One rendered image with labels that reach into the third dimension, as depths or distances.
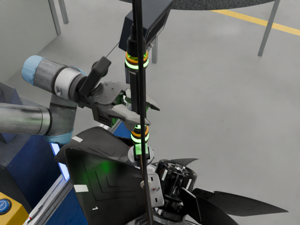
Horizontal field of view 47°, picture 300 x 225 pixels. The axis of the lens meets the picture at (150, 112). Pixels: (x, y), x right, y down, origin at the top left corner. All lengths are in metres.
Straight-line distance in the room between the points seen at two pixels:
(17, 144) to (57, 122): 0.47
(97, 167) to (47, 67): 0.27
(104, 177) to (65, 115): 0.24
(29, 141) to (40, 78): 0.56
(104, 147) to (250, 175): 1.55
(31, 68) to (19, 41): 2.25
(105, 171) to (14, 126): 0.26
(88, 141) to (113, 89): 0.34
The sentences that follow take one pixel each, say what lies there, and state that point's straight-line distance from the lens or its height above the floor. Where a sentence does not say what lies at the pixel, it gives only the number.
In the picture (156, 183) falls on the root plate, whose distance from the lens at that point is 0.94.
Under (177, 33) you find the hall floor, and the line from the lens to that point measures 3.42.
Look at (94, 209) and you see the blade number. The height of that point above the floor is 1.40.
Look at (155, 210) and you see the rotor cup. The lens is 0.96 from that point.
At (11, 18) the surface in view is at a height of 0.46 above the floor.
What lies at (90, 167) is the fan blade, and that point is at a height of 1.40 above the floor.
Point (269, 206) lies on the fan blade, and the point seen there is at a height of 1.13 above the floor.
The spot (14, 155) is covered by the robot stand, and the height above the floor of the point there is 1.00.
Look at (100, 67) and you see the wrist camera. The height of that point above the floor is 1.59.
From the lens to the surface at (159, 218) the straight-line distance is 0.97.
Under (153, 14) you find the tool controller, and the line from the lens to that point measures 1.50.
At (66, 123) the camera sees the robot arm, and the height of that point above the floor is 1.34.
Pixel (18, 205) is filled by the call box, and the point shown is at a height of 1.07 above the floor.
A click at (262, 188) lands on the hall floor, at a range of 2.45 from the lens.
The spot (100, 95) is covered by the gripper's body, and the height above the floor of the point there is 1.50.
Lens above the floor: 2.08
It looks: 51 degrees down
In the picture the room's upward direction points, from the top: straight up
